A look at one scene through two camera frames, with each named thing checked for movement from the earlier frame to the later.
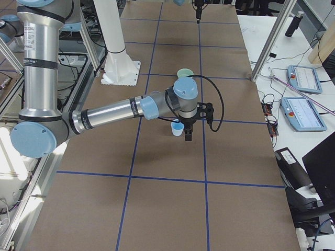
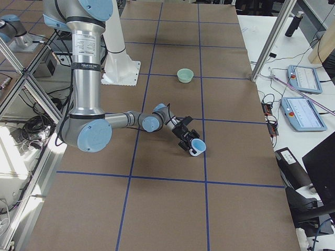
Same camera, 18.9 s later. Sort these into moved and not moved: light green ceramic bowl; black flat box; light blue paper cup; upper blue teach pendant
Moved: light blue paper cup
Not moved: light green ceramic bowl; upper blue teach pendant; black flat box
